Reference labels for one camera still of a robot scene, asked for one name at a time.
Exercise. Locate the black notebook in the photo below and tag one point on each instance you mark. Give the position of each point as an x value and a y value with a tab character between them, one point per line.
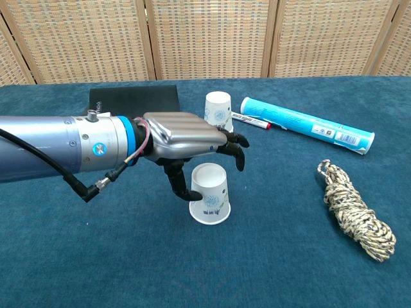
135	99

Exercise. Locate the white paper cup blue dandelion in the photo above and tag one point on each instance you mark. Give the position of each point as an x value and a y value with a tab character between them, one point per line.
218	104
210	179

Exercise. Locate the red whiteboard marker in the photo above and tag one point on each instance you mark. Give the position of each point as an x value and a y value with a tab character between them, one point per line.
250	120

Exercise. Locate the blue tablecloth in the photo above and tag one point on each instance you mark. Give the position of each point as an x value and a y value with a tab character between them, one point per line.
128	256

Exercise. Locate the woven wooden folding screen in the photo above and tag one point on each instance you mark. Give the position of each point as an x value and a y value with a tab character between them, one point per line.
208	38

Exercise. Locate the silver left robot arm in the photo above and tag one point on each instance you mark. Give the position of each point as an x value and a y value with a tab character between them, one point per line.
48	131

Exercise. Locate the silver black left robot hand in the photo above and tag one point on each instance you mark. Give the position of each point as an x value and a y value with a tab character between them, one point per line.
183	131

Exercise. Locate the light blue cylindrical tube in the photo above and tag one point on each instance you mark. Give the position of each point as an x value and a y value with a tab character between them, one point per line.
305	123

